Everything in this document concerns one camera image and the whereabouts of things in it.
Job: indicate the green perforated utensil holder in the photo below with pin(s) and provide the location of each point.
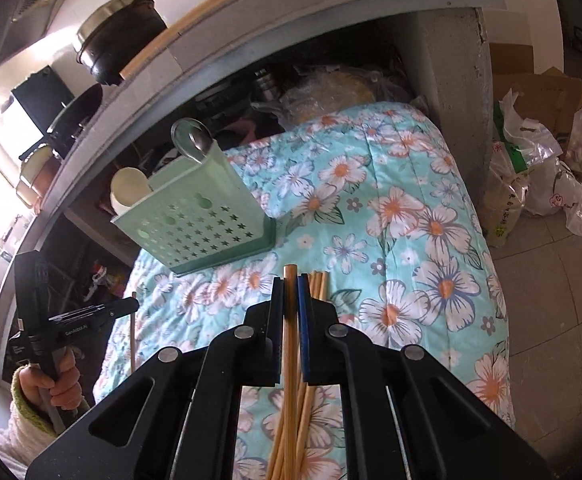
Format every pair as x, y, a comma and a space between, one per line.
206, 220

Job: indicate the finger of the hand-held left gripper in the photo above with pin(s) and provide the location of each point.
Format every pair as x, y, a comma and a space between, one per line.
96, 309

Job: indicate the cardboard box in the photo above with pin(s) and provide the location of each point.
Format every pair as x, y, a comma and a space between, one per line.
536, 90

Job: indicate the bundle of wooden chopsticks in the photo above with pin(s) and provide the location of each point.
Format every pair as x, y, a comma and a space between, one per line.
317, 285

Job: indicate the white plastic spoon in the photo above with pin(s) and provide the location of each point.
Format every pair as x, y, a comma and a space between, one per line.
130, 182

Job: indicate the pile of plastic bags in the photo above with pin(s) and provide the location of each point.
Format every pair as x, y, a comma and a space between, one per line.
561, 185

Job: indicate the grey range hood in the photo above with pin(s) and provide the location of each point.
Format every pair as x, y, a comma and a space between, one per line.
16, 10

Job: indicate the metal spoon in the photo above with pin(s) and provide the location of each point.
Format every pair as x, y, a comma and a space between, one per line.
191, 140

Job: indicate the black cooking pot with lid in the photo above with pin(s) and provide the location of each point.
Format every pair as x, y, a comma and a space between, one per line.
121, 45

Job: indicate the black panel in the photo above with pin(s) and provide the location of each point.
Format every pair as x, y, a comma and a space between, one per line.
41, 95

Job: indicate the steel container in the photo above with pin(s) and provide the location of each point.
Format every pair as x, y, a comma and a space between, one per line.
266, 82

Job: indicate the green and white rice bag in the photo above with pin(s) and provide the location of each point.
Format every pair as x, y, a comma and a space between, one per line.
503, 200

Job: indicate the green enamel basin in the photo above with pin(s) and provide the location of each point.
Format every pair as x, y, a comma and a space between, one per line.
38, 162

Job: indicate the concrete kitchen counter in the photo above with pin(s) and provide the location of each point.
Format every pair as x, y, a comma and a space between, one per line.
221, 45

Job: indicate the person's left hand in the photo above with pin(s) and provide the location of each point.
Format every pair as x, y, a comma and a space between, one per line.
63, 385

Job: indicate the black wok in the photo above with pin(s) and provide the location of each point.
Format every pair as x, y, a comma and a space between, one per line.
76, 115

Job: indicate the wooden chopstick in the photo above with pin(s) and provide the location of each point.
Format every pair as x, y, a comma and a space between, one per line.
290, 330
133, 340

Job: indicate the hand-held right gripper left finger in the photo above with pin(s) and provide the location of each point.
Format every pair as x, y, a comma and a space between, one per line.
277, 340

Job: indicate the yellow food bag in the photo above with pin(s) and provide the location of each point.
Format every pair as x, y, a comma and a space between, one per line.
331, 90

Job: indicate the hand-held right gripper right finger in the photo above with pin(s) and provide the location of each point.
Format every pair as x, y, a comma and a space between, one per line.
305, 340

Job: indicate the person's left forearm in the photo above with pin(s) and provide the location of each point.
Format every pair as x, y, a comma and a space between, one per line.
21, 425

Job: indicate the brown enamel basin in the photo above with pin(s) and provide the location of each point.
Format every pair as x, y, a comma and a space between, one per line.
41, 187

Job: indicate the floral teal blanket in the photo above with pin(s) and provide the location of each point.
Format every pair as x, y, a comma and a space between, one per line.
411, 220

